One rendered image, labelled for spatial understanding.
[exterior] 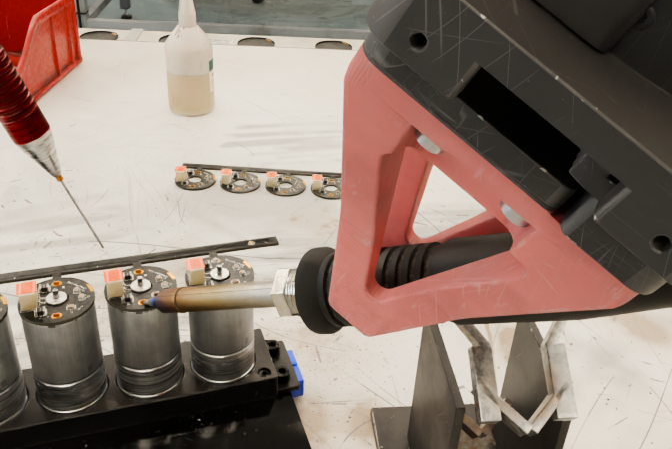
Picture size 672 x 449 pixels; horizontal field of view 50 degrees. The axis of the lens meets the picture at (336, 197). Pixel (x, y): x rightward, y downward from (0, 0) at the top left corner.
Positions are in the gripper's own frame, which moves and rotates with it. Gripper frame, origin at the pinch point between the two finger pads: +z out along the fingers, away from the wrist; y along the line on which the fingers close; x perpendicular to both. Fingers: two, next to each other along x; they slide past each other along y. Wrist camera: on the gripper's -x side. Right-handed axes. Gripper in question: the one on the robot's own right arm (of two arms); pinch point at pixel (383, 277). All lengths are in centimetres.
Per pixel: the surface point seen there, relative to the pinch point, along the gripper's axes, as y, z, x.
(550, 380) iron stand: -1.8, 0.4, 5.6
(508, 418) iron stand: -0.4, 1.2, 5.2
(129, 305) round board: 0.3, 8.2, -5.7
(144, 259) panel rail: -2.1, 8.8, -6.8
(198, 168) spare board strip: -18.0, 18.7, -12.1
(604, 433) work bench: -8.6, 5.9, 11.1
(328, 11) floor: -287, 145, -86
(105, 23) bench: -176, 146, -121
